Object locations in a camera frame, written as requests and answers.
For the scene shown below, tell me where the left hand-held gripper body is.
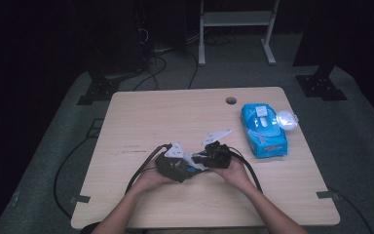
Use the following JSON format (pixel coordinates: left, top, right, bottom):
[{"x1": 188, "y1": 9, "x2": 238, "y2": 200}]
[{"x1": 155, "y1": 141, "x2": 189, "y2": 181}]

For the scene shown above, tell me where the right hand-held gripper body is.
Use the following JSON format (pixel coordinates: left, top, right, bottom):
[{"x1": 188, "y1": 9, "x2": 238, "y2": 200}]
[{"x1": 202, "y1": 129, "x2": 233, "y2": 170}]

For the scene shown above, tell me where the white wet wipe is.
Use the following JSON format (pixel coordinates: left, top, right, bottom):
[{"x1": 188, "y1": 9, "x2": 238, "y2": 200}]
[{"x1": 182, "y1": 151, "x2": 207, "y2": 173}]

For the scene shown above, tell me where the blue wet wipes pack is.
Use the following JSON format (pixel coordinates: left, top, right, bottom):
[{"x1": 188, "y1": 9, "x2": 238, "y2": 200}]
[{"x1": 241, "y1": 102, "x2": 300, "y2": 160}]

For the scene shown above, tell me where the person's left hand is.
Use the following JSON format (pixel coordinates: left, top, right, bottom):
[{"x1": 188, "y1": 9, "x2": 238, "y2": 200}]
[{"x1": 131, "y1": 168, "x2": 175, "y2": 196}]

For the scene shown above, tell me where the person's right hand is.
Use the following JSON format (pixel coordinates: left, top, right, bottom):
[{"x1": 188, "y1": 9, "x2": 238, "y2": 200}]
[{"x1": 211, "y1": 158, "x2": 251, "y2": 192}]

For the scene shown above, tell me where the grey tape strip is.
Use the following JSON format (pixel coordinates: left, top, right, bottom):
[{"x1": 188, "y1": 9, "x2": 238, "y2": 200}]
[
  {"x1": 69, "y1": 194, "x2": 92, "y2": 205},
  {"x1": 316, "y1": 190, "x2": 340, "y2": 200}
]

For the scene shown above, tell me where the black stand base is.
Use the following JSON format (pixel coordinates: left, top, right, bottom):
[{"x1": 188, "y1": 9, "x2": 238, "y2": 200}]
[
  {"x1": 76, "y1": 77, "x2": 122, "y2": 106},
  {"x1": 295, "y1": 64, "x2": 349, "y2": 102}
]

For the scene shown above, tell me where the left hand-held gripper black cable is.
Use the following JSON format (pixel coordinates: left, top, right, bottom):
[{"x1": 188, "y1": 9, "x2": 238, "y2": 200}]
[{"x1": 125, "y1": 143, "x2": 173, "y2": 196}]

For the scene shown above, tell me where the hand-held gripper black cable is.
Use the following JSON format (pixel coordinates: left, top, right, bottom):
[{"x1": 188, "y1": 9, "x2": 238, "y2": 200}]
[
  {"x1": 228, "y1": 146, "x2": 263, "y2": 194},
  {"x1": 125, "y1": 143, "x2": 173, "y2": 196}
]

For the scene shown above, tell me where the right hand-held gripper black cable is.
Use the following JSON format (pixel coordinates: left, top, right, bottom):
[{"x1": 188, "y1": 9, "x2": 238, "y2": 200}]
[{"x1": 228, "y1": 146, "x2": 263, "y2": 194}]

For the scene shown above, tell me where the black floor cable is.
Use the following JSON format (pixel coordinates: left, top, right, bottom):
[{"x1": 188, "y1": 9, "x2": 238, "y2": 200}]
[
  {"x1": 187, "y1": 50, "x2": 200, "y2": 90},
  {"x1": 53, "y1": 136, "x2": 94, "y2": 219},
  {"x1": 132, "y1": 55, "x2": 168, "y2": 92},
  {"x1": 327, "y1": 185, "x2": 374, "y2": 234}
]

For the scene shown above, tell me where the white metal table frame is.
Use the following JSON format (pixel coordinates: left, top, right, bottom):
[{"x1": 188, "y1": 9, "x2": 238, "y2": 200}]
[{"x1": 198, "y1": 0, "x2": 281, "y2": 67}]

